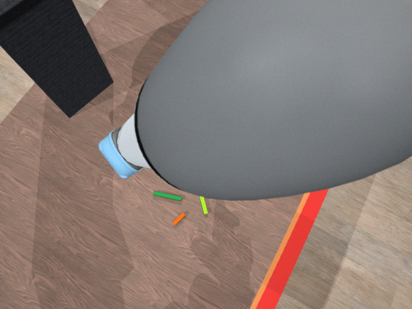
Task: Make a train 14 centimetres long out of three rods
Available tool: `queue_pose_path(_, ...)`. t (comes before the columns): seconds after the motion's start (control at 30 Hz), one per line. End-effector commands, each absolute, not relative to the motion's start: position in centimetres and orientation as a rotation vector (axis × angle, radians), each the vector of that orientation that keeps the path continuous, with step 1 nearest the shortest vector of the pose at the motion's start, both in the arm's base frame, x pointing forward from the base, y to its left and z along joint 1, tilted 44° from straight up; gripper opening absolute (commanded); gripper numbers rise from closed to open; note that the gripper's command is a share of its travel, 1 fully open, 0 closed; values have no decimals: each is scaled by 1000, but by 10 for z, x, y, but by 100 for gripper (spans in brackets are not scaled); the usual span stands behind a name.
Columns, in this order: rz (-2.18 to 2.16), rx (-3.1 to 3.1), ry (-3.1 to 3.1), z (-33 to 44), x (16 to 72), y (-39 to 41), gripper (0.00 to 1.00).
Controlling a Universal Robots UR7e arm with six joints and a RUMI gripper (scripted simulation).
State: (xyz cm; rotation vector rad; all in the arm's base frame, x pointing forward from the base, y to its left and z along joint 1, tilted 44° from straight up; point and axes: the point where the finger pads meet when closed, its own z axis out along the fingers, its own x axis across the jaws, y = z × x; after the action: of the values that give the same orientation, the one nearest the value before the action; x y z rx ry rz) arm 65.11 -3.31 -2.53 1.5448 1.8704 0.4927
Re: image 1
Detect orange rod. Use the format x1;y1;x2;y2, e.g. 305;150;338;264
173;213;185;225

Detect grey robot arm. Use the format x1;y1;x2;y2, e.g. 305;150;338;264
98;0;412;201

